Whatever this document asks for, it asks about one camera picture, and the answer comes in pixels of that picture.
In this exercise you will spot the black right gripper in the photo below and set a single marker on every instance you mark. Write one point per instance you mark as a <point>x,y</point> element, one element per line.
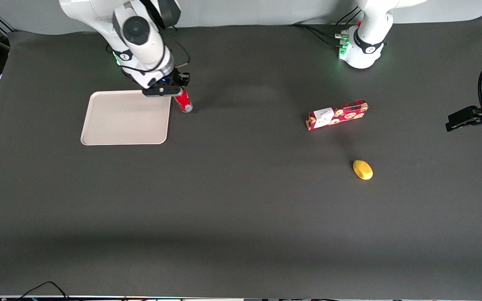
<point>178,79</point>

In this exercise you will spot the red soda can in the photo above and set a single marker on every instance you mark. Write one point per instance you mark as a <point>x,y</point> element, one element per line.
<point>183,101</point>

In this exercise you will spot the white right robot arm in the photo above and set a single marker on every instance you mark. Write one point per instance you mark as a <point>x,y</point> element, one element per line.
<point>138,35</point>

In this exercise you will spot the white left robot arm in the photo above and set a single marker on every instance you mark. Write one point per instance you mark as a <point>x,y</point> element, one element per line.
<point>364,39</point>

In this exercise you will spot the beige plastic tray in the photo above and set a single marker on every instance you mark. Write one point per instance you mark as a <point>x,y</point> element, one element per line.
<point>126,118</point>

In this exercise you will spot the yellow lemon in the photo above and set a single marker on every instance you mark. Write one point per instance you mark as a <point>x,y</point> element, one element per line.
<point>362,169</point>

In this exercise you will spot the red tartan cookie box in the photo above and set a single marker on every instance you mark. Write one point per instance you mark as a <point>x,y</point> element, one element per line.
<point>336,115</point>

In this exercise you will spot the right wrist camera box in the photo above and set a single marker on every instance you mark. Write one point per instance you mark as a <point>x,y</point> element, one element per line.
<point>161,90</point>

